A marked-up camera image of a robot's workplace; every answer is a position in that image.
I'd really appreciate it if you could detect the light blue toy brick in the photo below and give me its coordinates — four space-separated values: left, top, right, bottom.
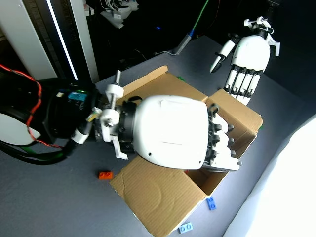
178 222 194 234

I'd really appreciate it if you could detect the white backdrop sheet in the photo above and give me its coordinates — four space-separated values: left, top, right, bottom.
222 116 316 237

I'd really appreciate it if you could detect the white plastic device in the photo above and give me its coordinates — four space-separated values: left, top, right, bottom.
100 0 140 29

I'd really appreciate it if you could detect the green cable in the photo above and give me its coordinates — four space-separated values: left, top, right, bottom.
192 0 210 33

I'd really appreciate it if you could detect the grey cable adapter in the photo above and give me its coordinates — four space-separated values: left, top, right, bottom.
174 33 193 55

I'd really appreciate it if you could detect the bright blue toy brick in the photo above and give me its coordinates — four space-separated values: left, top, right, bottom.
206 197 217 211

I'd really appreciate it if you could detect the white cabinet with light strip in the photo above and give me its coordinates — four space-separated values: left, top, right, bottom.
0 0 99 83

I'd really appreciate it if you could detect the grey table cloth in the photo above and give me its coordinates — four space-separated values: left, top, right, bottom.
0 34 316 237

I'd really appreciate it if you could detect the cardboard box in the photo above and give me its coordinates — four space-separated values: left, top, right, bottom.
109 65 263 237

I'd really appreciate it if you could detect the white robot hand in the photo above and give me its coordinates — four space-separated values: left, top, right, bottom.
209 34 271 106
133 95 241 172

